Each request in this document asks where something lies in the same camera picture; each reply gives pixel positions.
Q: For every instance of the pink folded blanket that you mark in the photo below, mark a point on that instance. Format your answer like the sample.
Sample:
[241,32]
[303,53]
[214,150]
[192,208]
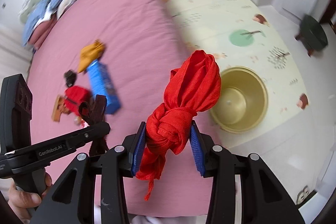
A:
[41,32]

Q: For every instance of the blue nasal spray box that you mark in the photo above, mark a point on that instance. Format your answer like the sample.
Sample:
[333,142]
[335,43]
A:
[101,84]

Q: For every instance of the red zip pouch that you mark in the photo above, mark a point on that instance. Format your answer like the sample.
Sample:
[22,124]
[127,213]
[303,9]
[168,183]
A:
[74,96]

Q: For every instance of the mustard yellow sock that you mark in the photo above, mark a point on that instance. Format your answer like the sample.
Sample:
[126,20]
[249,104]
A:
[90,53]

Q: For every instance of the person's left hand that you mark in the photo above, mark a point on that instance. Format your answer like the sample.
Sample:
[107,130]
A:
[21,201]

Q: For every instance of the pink bed sheet mattress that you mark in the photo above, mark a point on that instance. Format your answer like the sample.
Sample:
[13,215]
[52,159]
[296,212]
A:
[142,47]

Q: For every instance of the small black sock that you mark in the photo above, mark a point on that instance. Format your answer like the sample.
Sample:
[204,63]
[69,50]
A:
[70,78]

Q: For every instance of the red knotted cloth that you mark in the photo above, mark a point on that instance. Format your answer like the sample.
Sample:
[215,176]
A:
[194,87]

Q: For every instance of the small brown cardboard box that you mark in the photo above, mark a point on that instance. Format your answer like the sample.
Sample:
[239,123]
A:
[59,109]

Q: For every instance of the gold round trash bin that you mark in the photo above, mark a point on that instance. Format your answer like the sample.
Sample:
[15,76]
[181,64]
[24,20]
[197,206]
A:
[243,100]

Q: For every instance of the cream patterned play mat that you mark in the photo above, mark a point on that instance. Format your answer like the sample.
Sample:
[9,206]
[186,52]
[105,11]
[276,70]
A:
[237,34]

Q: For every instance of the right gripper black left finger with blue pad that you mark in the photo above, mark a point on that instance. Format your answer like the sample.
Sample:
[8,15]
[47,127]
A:
[71,199]

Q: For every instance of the dark green round stool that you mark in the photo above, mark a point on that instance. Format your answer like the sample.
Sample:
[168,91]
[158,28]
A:
[312,35]

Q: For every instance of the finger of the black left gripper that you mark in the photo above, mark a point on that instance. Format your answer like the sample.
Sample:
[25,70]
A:
[96,133]

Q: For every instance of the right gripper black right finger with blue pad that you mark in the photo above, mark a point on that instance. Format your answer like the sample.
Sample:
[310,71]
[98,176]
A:
[263,198]

